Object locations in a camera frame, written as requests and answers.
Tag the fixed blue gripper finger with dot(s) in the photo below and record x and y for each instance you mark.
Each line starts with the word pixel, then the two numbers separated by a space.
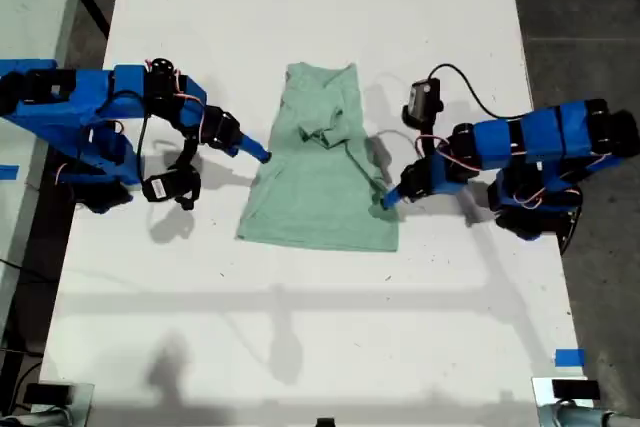
pixel 255 146
pixel 393 196

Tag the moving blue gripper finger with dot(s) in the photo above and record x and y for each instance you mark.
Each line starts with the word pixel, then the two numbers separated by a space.
pixel 399 202
pixel 250 154

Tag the pale green T-shirt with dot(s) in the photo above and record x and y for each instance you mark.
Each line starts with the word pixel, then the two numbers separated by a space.
pixel 310 197

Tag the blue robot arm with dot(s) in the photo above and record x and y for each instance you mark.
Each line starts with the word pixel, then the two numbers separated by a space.
pixel 75 107
pixel 540 142

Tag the black stand leg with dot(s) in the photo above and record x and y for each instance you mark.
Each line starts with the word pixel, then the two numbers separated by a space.
pixel 95 4

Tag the long blue tape strip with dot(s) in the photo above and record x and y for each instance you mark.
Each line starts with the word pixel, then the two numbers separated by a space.
pixel 20 63

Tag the short blue tape strip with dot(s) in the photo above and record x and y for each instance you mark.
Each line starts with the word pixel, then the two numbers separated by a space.
pixel 9 172

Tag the square blue tape piece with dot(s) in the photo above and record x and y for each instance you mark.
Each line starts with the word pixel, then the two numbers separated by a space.
pixel 569 358

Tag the tiny black box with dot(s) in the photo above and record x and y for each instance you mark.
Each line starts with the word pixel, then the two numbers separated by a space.
pixel 325 422

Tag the shiny metal plate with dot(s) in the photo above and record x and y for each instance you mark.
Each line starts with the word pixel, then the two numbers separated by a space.
pixel 82 404
pixel 542 392

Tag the small black box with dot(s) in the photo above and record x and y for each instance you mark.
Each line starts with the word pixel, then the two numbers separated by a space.
pixel 47 393
pixel 575 389

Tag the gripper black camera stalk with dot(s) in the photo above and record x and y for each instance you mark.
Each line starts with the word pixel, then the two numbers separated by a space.
pixel 425 139
pixel 187 154

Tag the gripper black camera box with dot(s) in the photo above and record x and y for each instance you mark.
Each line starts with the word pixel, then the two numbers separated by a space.
pixel 424 102
pixel 167 187

